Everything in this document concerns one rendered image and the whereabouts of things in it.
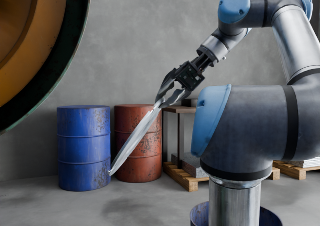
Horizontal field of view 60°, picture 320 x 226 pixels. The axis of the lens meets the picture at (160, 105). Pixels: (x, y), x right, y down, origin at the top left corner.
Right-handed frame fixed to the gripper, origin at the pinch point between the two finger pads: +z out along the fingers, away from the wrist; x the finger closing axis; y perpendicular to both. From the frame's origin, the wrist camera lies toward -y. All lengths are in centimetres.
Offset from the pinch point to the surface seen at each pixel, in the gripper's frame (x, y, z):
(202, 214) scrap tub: 63, -57, 24
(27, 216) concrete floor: 3, -155, 143
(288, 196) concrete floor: 177, -178, -30
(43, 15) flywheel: -34.3, 17.9, 5.1
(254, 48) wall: 80, -345, -177
